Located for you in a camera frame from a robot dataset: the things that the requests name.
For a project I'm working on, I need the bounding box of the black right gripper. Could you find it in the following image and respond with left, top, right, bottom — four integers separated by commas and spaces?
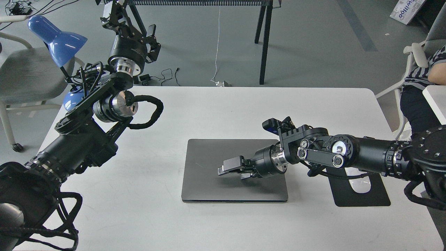
218, 145, 288, 180

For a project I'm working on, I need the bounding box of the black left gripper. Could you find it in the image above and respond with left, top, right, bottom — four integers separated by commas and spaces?
100, 0, 161, 76

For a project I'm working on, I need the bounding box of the grey laptop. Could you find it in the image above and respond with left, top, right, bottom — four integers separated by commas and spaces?
181, 139, 288, 203

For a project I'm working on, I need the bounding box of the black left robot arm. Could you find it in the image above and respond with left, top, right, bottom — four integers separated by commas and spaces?
1, 0, 164, 251

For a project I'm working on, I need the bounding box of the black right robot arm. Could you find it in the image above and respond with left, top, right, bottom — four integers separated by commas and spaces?
218, 116, 446, 210

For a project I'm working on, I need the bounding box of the blue desk lamp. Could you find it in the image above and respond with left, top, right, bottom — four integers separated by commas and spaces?
28, 15, 88, 112

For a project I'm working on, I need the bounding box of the black mouse pad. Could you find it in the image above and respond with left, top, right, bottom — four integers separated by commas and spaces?
328, 174, 391, 207

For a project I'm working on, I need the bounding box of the grey office chair left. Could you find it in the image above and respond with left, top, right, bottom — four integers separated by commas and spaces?
0, 15, 84, 152

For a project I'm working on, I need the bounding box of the grey office chair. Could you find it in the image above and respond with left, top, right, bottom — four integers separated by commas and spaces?
375, 5, 446, 140
0, 15, 84, 152

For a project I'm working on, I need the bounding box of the white computer mouse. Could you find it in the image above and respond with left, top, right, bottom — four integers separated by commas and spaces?
345, 167, 371, 193

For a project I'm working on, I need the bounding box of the person in striped shirt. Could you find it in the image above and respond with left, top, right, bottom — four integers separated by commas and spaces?
400, 46, 446, 137

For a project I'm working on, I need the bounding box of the white side table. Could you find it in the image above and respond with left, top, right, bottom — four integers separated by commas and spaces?
422, 85, 446, 124

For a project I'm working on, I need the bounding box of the grey office chair right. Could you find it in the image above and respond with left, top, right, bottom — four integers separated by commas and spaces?
375, 5, 446, 140

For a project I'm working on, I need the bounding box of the white cardboard box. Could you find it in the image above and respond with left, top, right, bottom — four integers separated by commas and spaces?
389, 0, 426, 25

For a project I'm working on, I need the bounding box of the black power adapter with cable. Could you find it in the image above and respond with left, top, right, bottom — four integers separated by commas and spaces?
133, 67, 181, 87

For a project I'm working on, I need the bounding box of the white hanging cable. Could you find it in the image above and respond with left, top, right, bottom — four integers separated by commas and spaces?
210, 8, 232, 88

